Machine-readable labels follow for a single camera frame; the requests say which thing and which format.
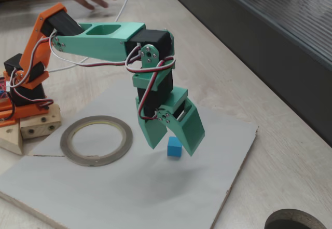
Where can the green gripper with servo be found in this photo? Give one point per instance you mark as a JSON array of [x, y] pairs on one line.
[[166, 117]]

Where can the blue cube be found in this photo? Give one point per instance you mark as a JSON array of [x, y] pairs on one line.
[[174, 147]]

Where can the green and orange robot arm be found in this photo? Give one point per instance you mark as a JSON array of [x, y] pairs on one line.
[[103, 44]]

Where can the white laminated board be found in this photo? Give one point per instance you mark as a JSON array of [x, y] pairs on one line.
[[155, 187]]

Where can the ribbed glass desk partition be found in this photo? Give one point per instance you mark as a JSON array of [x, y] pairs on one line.
[[259, 31]]

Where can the wooden base block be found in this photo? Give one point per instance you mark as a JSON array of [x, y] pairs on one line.
[[37, 125]]

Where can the wooden base plank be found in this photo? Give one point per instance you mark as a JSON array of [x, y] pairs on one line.
[[10, 140]]

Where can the red controller board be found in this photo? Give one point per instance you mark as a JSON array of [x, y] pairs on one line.
[[2, 86]]

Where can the orange controller board mount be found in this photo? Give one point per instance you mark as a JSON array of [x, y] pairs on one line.
[[6, 123]]

